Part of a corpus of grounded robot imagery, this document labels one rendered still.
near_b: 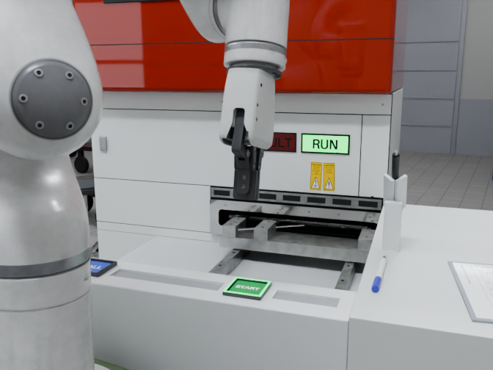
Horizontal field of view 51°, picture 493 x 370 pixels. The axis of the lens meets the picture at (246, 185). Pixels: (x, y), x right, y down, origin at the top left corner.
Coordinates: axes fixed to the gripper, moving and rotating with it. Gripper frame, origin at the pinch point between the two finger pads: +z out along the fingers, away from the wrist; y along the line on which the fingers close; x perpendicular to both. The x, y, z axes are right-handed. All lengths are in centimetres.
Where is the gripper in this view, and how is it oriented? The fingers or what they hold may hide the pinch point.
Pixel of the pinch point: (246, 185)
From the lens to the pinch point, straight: 69.7
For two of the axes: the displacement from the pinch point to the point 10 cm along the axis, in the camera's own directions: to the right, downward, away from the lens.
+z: -0.7, 10.0, 0.1
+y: -3.1, -0.1, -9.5
